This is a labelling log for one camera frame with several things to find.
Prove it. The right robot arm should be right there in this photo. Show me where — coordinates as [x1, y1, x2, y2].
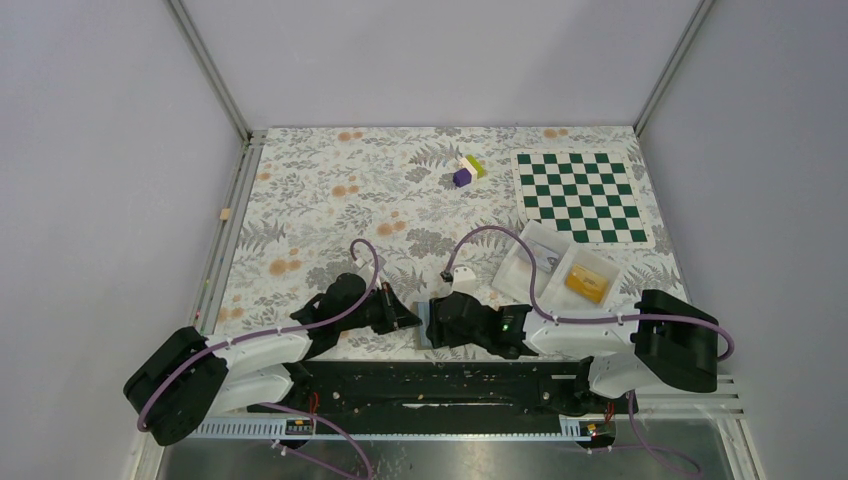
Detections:
[415, 289, 721, 412]

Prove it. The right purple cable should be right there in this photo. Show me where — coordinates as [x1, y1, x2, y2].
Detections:
[442, 225, 737, 480]

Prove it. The purple cable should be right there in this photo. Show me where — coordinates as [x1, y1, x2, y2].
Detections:
[136, 238, 381, 480]
[442, 225, 737, 480]

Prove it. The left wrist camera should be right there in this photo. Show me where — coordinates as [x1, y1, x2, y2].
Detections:
[355, 258, 380, 284]

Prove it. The purple block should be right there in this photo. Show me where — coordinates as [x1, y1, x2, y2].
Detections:
[452, 168, 474, 188]

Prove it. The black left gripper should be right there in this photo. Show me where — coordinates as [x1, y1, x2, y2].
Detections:
[338, 281, 422, 335]

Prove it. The aluminium frame post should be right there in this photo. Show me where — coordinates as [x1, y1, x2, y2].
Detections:
[164, 0, 252, 143]
[633, 0, 717, 137]

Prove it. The silver card in bin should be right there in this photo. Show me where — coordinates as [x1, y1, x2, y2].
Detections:
[529, 242, 562, 273]

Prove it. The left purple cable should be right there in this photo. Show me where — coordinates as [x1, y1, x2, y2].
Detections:
[136, 238, 381, 480]

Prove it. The green white chessboard mat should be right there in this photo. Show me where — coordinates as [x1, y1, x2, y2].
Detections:
[511, 149, 655, 249]

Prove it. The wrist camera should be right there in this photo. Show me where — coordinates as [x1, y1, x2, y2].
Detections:
[440, 266, 478, 295]
[355, 258, 380, 284]

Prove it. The floral table mat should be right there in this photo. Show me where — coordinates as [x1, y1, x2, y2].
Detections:
[202, 126, 686, 337]

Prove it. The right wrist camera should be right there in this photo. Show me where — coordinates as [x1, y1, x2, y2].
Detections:
[440, 266, 478, 295]

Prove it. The left aluminium frame post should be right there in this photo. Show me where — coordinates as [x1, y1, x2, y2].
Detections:
[164, 0, 252, 143]

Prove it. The translucent plastic bin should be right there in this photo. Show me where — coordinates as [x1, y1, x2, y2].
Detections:
[492, 221, 623, 312]

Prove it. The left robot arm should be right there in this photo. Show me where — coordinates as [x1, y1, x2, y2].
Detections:
[123, 273, 422, 446]

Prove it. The grey card holder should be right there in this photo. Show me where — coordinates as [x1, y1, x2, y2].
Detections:
[411, 301, 433, 350]

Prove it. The green block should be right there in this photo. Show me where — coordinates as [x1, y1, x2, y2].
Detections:
[464, 155, 486, 178]

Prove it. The right aluminium frame post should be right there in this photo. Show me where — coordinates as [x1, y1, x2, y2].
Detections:
[633, 0, 717, 137]

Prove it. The white pink block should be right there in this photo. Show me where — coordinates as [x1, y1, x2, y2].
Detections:
[459, 157, 478, 183]

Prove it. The orange card in bin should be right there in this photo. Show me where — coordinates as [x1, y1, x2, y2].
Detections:
[564, 264, 609, 305]

